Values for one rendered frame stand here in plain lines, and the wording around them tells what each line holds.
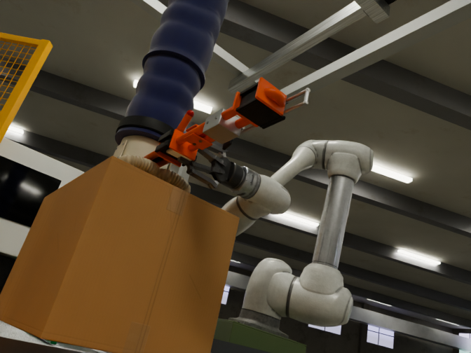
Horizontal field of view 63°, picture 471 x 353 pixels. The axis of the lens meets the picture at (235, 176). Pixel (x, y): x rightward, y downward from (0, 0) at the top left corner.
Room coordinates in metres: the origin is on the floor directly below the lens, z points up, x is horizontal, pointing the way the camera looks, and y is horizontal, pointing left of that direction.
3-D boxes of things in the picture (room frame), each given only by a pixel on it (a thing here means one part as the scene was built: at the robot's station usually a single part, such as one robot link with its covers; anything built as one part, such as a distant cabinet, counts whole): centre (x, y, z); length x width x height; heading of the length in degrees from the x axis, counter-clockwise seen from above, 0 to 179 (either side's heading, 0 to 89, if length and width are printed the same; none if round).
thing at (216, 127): (0.79, 0.06, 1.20); 0.07 x 0.07 x 0.04; 33
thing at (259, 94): (0.67, -0.01, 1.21); 0.08 x 0.07 x 0.05; 33
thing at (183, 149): (0.97, 0.18, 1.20); 0.10 x 0.08 x 0.06; 123
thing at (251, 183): (1.09, -0.03, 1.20); 0.09 x 0.06 x 0.09; 33
